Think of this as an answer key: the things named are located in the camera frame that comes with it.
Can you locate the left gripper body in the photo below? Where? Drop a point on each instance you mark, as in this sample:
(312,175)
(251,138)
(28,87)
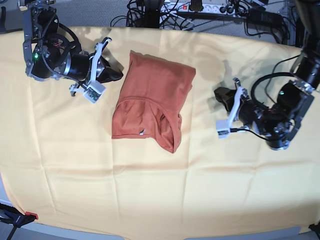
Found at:
(251,115)

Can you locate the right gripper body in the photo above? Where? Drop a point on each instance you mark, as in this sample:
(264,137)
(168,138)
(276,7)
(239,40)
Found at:
(77,66)

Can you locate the salmon pink T-shirt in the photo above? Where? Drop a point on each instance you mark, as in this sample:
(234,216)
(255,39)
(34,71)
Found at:
(150,100)

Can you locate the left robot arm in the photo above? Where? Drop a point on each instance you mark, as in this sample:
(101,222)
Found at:
(279,124)

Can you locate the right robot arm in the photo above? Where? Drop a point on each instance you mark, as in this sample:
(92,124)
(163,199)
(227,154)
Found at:
(52,50)

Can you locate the black power adapter box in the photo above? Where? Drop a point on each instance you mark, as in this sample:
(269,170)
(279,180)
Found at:
(264,18)

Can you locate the white power strip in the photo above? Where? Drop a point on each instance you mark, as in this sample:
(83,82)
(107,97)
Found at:
(230,9)

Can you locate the yellow table cloth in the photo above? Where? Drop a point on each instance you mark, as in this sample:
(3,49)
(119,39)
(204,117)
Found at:
(58,160)

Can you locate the black clamp right corner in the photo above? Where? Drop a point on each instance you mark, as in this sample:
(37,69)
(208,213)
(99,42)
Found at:
(316,229)

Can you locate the blue black bar clamp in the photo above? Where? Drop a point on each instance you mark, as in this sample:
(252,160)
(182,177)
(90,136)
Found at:
(11,216)

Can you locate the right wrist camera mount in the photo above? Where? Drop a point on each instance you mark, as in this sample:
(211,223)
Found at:
(92,89)

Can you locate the black stand post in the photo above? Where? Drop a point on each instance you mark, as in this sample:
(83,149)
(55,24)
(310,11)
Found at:
(151,15)

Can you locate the black clamp handle left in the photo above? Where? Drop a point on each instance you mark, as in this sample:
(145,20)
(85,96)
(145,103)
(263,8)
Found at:
(2,20)

